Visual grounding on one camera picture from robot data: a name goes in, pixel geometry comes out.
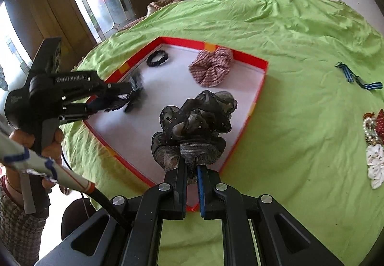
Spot black beaded hair tie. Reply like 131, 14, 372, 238
146, 50, 169, 68

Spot black grey organza scrunchie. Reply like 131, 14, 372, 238
151, 90, 238, 176

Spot red plaid scrunchie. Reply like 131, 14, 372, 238
189, 47, 234, 87

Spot white cherry print scrunchie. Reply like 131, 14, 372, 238
366, 144, 383, 189

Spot pearl bracelet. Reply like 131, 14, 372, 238
362, 112, 384, 146

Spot red polka dot scrunchie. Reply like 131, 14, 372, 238
376, 109, 384, 142

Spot black hair claw clips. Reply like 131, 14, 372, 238
104, 72, 144, 113

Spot person left hand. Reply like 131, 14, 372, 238
4, 128, 65, 204

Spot red tray box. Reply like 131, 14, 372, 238
82, 36, 270, 213

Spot brown blanket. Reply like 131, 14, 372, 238
119, 0, 183, 31

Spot green bed cover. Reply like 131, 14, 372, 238
79, 0, 383, 265

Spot blue striped strap watch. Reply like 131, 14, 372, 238
335, 62, 383, 91

